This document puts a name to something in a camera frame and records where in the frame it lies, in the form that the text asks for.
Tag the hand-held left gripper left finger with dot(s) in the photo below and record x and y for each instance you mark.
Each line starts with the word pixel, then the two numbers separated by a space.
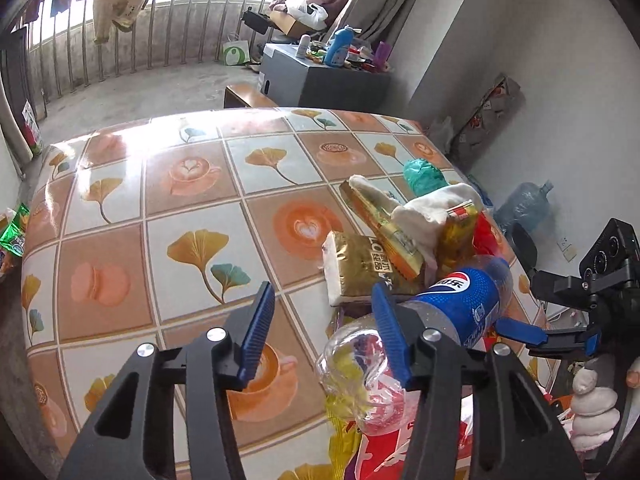
pixel 257 325

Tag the yellow crumpled wrapper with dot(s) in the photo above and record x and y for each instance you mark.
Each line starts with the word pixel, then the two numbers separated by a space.
pixel 342 435

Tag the white wall socket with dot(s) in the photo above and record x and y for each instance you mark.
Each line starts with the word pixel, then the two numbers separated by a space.
pixel 567 250

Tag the red printed packet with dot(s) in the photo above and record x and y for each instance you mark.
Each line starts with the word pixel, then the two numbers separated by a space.
pixel 385 455

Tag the gold tissue packet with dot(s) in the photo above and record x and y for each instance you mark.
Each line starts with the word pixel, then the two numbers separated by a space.
pixel 357 270

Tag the grey curtain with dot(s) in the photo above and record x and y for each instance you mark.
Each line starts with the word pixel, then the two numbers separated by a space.
pixel 395 0

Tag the red plastic bag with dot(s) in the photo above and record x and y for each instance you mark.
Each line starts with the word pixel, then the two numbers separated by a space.
pixel 487 235

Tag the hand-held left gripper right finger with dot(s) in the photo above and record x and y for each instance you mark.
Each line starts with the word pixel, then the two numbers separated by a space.
pixel 390 330

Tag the white green paper bag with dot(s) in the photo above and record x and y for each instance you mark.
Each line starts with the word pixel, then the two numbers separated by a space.
pixel 235 54

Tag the black bin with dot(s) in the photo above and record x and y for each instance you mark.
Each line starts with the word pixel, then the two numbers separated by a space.
pixel 524 245

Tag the purple bottle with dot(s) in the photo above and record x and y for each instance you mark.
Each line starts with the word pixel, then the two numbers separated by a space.
pixel 382 52

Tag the beige hanging garment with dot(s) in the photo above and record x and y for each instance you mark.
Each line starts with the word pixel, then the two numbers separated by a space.
pixel 120 0

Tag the person's right hand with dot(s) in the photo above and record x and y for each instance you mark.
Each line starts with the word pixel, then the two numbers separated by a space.
pixel 634 374

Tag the empty blue water jug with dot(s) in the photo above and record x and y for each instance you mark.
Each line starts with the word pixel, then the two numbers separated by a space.
pixel 525 207

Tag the long gold snack packet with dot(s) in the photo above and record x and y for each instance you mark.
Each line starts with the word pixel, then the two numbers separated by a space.
pixel 380 220

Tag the white plastic shopping bag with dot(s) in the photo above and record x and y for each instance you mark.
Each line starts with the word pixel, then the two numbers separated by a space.
pixel 307 12

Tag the green plastic bag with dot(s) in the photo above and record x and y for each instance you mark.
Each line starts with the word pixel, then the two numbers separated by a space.
pixel 424 175

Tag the folded printed cardboard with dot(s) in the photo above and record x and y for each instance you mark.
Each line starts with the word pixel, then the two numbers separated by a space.
pixel 492 115

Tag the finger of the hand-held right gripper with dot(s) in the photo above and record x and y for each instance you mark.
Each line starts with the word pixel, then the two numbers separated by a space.
pixel 520 330
pixel 565 290

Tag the blue detergent bottle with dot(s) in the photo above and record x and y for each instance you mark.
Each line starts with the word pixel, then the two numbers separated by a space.
pixel 337 47

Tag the pink green bag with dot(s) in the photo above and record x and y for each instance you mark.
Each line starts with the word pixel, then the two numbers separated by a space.
pixel 31 127

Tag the clear plastic bottle blue label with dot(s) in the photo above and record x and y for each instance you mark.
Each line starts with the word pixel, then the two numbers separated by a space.
pixel 460 300

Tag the metal window railing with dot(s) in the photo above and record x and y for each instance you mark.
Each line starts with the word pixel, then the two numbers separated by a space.
pixel 175 30

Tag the brown cardboard box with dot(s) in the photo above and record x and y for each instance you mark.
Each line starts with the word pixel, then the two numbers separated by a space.
pixel 287 22

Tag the wooden stool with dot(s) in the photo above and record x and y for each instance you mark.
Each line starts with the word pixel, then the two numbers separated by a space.
pixel 247 96

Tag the tile-patterned tablecloth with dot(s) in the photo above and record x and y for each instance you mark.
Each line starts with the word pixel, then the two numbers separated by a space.
pixel 175 220

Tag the yellow snack packet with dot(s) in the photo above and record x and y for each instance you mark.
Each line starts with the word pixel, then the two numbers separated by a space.
pixel 457 232

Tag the white towel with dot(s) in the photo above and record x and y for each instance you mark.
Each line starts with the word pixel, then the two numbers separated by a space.
pixel 425 210

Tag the green snack packets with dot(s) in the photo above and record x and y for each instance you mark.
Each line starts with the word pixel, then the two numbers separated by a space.
pixel 15 235

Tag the grey cabinet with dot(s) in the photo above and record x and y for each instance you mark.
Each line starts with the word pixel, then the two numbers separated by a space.
pixel 320 85

